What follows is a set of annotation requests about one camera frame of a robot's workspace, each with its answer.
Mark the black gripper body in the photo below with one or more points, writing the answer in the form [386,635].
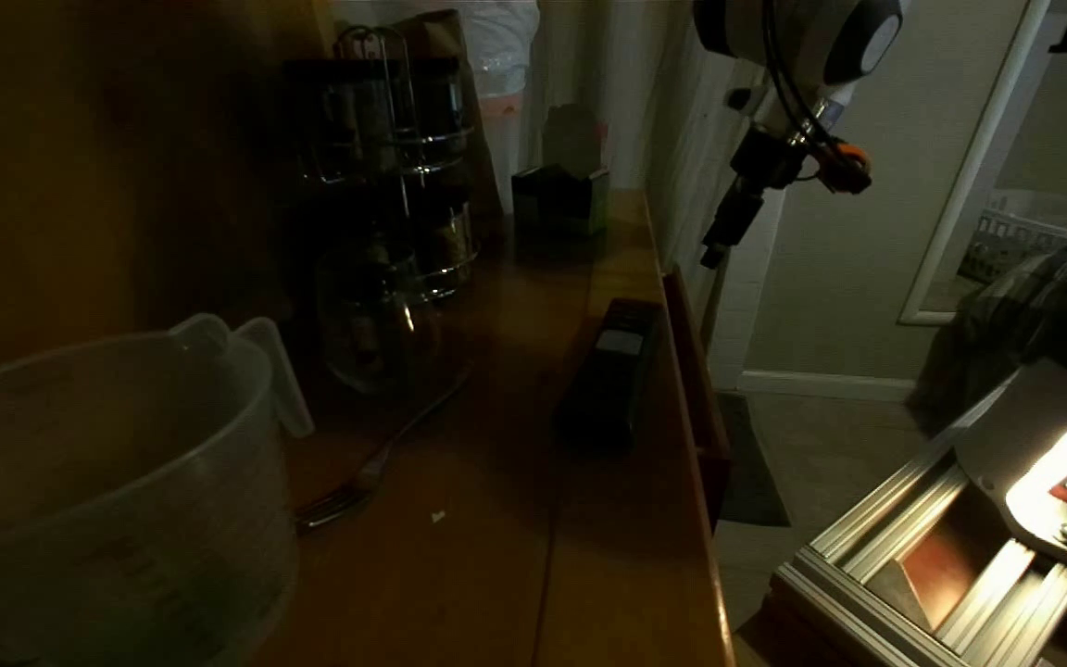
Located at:
[760,163]

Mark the green and black box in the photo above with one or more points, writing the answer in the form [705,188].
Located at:
[561,205]

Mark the white laundry basket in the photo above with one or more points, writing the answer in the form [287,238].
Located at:
[1015,229]

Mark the white lined trash bin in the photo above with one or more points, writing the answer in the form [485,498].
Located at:
[498,48]

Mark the black rectangular box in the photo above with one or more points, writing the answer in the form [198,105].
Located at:
[602,400]

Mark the dark glass coffee maker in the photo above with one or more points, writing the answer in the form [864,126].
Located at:
[386,220]

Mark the metal spoon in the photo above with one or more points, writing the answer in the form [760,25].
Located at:
[348,498]

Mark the clear plastic measuring jug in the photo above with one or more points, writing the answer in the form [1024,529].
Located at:
[141,498]

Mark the aluminium extrusion robot mount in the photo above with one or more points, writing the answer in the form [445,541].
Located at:
[919,572]

